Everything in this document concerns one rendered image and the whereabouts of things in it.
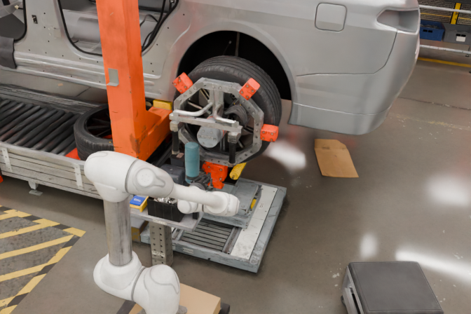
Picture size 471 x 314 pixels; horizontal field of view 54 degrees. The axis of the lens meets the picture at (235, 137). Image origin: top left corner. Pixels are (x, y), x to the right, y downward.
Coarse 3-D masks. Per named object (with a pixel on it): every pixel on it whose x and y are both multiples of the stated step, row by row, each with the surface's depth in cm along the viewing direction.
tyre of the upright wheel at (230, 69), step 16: (208, 64) 273; (224, 64) 269; (240, 64) 272; (192, 80) 273; (224, 80) 266; (240, 80) 263; (256, 80) 267; (272, 80) 281; (176, 96) 282; (256, 96) 265; (272, 96) 273; (272, 112) 269
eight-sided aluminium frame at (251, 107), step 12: (204, 84) 262; (216, 84) 260; (228, 84) 262; (180, 96) 271; (240, 96) 259; (180, 108) 277; (252, 108) 260; (180, 132) 284; (252, 144) 278; (204, 156) 288; (216, 156) 290; (228, 156) 288; (240, 156) 279
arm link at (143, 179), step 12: (132, 168) 167; (144, 168) 164; (156, 168) 167; (132, 180) 164; (144, 180) 162; (156, 180) 164; (168, 180) 172; (132, 192) 169; (144, 192) 165; (156, 192) 167; (168, 192) 175
